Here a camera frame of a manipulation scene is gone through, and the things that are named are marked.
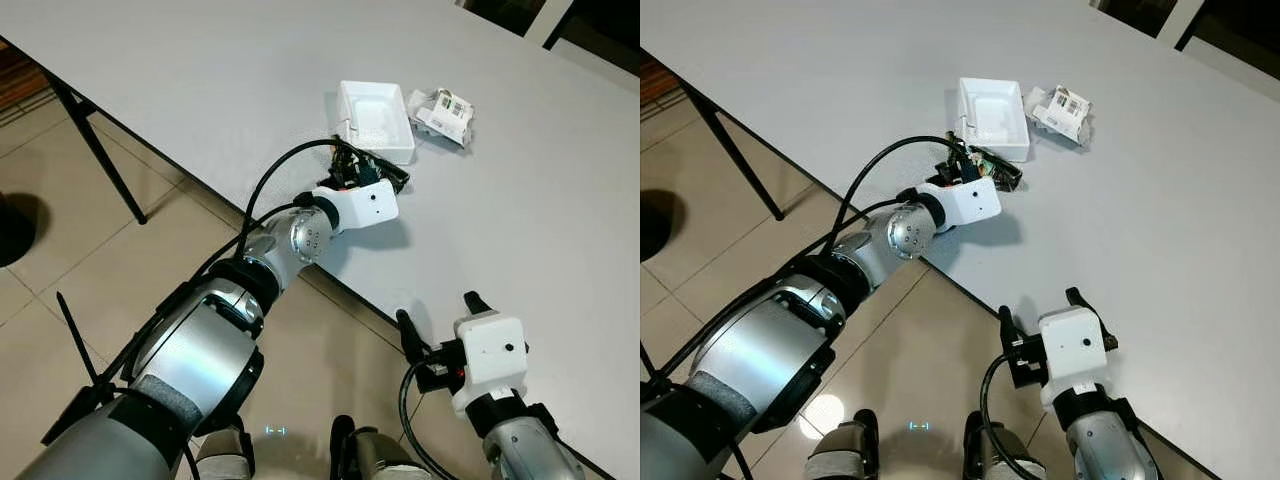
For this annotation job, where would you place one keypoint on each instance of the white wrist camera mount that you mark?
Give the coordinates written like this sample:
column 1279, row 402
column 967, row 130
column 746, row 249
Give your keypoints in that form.
column 490, row 355
column 1072, row 345
column 970, row 203
column 365, row 205

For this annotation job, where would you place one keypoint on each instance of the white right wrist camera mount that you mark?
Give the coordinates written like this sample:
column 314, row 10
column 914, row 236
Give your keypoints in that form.
column 490, row 355
column 1072, row 345

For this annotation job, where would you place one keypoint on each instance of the dark snack wrapper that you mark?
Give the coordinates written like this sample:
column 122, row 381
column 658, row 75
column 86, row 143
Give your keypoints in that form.
column 985, row 165
column 362, row 165

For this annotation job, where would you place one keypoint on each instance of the robot leg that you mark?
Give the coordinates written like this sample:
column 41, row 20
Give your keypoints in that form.
column 380, row 455
column 225, row 460
column 1005, row 455
column 845, row 450

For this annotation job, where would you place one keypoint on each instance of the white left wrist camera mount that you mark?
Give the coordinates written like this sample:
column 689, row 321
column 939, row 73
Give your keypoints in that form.
column 365, row 205
column 970, row 203

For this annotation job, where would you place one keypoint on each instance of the robot left leg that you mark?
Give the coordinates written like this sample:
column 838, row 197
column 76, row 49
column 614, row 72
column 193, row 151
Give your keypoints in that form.
column 845, row 450
column 225, row 460

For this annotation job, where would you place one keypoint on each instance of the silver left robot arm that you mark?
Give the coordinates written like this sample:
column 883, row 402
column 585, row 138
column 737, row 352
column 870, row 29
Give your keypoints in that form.
column 780, row 350
column 200, row 350

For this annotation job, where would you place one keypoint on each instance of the white cardboard box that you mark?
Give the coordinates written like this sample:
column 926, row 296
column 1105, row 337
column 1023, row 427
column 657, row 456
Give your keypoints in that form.
column 375, row 115
column 992, row 112

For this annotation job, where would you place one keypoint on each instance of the black rubbish bin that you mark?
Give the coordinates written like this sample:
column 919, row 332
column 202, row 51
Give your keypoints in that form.
column 15, row 230
column 652, row 228

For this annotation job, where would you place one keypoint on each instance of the white framed glass cabinet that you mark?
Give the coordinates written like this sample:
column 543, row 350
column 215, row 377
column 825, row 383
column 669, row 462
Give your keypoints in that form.
column 1180, row 20
column 548, row 20

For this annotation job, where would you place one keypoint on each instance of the crumpled white barcode packet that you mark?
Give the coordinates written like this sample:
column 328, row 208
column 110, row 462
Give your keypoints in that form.
column 445, row 115
column 1060, row 110

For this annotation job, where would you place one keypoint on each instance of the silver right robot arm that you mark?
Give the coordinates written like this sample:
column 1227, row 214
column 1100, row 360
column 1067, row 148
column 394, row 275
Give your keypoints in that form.
column 1105, row 445
column 525, row 450

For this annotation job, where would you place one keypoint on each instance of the black table leg frame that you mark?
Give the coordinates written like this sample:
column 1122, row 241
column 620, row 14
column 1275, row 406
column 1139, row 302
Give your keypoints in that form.
column 100, row 150
column 735, row 150

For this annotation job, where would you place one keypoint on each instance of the robot right leg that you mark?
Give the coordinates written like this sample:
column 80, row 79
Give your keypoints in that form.
column 380, row 455
column 1005, row 455

